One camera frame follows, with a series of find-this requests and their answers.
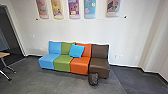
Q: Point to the brown sofa seat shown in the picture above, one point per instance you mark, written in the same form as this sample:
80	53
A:
99	63

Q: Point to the yellow wall poster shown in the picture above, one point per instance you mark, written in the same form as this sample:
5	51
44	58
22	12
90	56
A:
57	9

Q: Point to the blue cushion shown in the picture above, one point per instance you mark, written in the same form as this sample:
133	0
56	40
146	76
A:
76	51

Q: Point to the white socket with dark centre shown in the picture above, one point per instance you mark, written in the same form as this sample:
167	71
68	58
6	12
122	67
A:
116	56

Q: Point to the grey plastic trash bag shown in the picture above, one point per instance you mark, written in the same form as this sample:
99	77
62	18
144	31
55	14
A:
94	79

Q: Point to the light blue wall poster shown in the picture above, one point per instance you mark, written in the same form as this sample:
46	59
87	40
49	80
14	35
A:
90	8

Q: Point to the wooden table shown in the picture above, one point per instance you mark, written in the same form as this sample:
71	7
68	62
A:
4	55

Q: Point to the purple wall poster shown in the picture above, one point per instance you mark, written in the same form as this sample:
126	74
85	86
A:
74	8

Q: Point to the blue sofa seat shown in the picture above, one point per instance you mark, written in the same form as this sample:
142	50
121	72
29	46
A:
49	60

